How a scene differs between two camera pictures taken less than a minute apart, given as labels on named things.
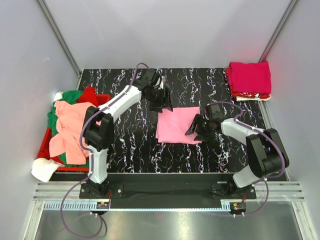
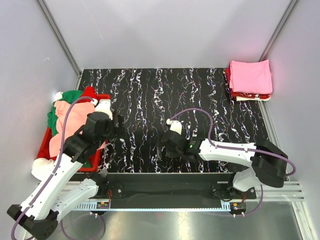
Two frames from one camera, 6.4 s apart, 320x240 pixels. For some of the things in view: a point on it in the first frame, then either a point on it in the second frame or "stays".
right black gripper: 196,120 -> 168,153
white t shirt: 43,169 stays
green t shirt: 72,96 stays
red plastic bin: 44,152 stays
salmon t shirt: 68,139 stays
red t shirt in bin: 89,95 stays
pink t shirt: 173,125 -> 250,77
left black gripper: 155,107 -> 119,130
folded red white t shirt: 246,96 stays
